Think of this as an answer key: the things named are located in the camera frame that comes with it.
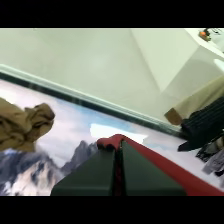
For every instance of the tan garment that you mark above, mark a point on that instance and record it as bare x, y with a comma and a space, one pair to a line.
200, 100

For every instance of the brown garment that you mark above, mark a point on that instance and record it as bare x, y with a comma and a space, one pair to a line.
20, 125

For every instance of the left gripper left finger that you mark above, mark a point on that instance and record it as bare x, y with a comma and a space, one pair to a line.
90, 176

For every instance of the purple garment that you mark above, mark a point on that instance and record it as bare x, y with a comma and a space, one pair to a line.
215, 161

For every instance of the black garment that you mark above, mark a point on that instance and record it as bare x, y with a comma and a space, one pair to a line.
203, 125

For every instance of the red T-shirt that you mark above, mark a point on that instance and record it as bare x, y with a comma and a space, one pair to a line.
173, 170

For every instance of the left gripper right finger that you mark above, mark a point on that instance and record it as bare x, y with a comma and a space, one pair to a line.
146, 180

